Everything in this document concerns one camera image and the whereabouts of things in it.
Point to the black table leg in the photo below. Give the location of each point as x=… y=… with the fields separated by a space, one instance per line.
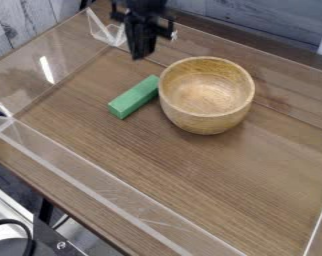
x=45 y=211

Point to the light wooden bowl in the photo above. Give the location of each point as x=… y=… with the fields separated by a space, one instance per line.
x=206 y=94

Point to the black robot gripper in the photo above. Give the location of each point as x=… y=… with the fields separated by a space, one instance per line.
x=141 y=35

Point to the clear acrylic tray enclosure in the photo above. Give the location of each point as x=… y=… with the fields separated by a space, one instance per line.
x=156 y=190

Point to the green rectangular block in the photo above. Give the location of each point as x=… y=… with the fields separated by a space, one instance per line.
x=135 y=97

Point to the black metal table bracket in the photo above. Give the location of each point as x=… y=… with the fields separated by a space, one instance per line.
x=49 y=243

